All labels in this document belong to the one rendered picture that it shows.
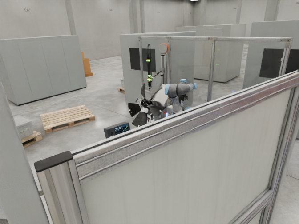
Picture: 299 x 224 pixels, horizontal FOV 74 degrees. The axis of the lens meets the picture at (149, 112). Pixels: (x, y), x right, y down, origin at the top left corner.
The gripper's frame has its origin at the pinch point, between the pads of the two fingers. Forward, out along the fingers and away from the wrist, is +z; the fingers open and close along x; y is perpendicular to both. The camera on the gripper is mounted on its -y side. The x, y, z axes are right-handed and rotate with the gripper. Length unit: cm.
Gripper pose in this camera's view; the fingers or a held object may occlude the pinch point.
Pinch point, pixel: (181, 105)
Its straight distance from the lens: 267.1
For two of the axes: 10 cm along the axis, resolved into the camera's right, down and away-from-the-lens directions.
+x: 8.1, -2.6, 5.2
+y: 5.8, 2.9, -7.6
